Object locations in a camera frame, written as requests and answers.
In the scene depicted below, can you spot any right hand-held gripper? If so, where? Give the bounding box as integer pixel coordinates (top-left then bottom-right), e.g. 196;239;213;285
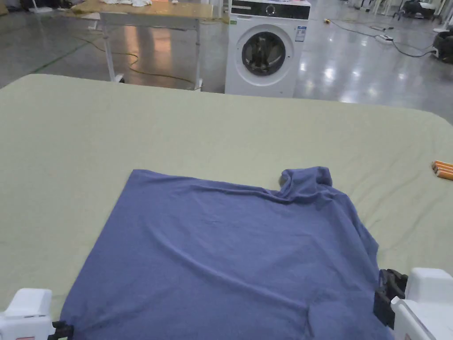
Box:
373;267;453;340

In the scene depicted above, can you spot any wooden table with white legs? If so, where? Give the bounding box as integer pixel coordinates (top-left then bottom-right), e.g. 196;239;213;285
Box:
63;0;215;92

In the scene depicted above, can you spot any blue shirt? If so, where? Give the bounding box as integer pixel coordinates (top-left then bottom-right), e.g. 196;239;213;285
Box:
59;166;396;340

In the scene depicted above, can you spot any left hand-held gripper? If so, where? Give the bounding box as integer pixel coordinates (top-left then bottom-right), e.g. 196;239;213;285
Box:
0;288;74;340

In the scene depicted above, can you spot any white washing machine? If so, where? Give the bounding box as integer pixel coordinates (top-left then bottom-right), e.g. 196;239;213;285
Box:
224;0;312;98

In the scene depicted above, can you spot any yellow floor cable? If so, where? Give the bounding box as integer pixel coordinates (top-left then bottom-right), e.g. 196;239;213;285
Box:
69;33;199;85

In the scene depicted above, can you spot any bed with pale green sheet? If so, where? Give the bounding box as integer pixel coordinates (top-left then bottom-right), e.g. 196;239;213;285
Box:
0;73;453;340

